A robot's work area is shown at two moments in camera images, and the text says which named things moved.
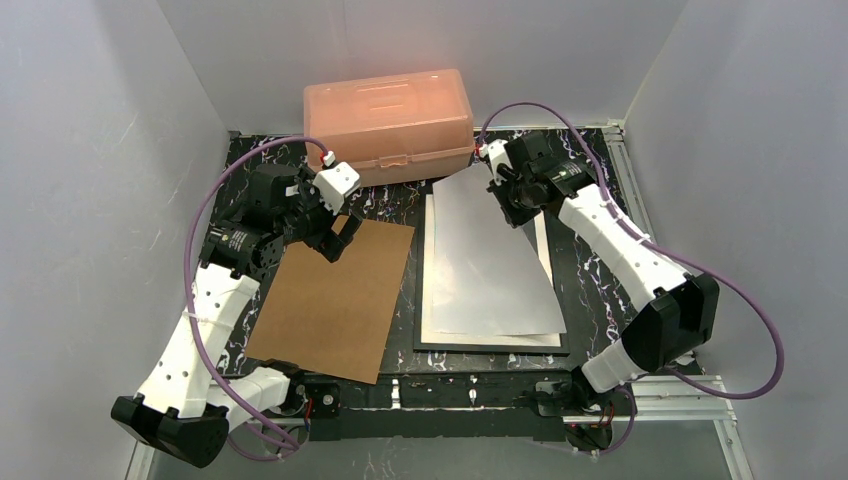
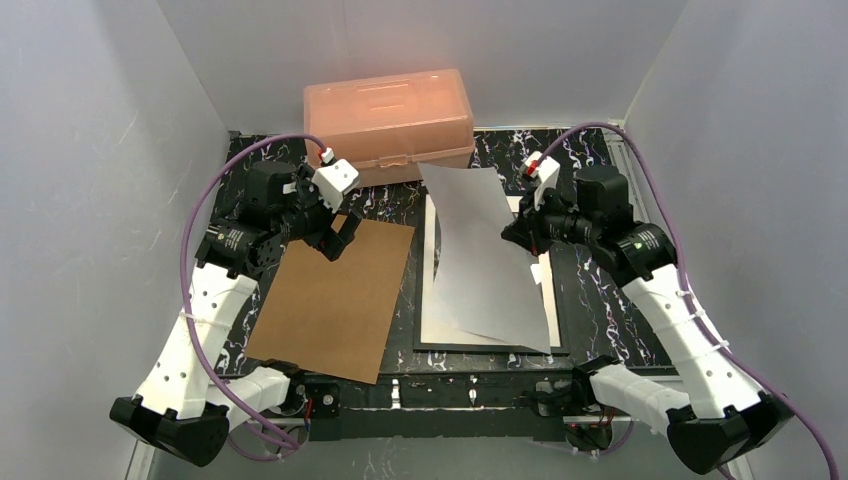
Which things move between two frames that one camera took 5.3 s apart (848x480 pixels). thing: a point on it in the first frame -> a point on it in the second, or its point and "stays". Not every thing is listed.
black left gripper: x=324 y=224 stays
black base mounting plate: x=471 y=406 stays
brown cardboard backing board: x=333 y=317 stays
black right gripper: x=508 y=196 -> x=525 y=233
